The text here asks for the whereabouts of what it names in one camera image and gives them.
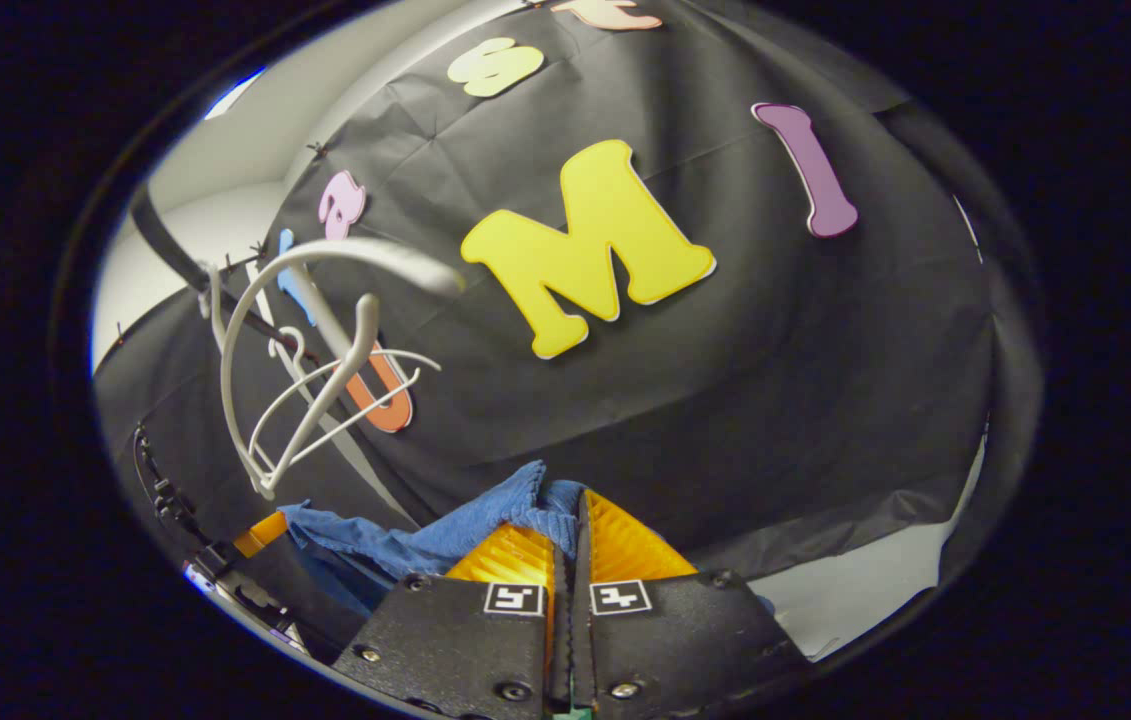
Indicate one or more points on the blue jacket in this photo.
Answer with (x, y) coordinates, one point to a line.
(425, 545)

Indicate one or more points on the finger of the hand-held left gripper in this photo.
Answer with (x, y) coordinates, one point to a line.
(260, 535)

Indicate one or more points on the white plastic hanger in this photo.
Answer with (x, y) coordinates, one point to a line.
(345, 370)
(395, 389)

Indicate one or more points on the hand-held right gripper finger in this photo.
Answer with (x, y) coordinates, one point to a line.
(580, 620)
(561, 640)

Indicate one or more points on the black backdrop cloth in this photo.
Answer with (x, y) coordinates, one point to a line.
(775, 350)

